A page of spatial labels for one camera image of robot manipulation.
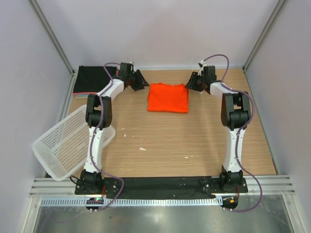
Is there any white plastic basket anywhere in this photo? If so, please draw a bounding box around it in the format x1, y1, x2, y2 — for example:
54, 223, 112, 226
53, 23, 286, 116
32, 105, 116, 181

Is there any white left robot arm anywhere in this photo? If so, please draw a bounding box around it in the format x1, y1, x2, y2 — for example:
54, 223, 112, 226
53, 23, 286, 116
75, 63, 149, 194

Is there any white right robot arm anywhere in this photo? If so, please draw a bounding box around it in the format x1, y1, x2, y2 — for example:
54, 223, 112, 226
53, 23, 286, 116
186, 64, 251, 192

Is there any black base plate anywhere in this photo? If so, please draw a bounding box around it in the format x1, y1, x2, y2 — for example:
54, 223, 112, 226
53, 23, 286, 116
74, 176, 249, 200

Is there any aluminium frame rail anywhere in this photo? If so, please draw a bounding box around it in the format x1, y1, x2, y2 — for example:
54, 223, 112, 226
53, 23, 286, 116
30, 175, 294, 200

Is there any orange t-shirt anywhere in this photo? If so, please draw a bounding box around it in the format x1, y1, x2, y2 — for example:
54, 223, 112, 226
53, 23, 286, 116
147, 83, 189, 114

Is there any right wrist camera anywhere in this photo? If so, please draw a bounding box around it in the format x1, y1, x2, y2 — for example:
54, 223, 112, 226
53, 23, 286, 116
198, 60, 207, 76

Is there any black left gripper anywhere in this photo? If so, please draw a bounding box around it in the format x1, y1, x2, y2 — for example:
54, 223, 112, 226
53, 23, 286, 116
128, 70, 150, 91

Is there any white slotted cable duct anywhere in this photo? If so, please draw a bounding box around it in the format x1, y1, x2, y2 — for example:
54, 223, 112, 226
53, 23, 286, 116
40, 197, 223, 207

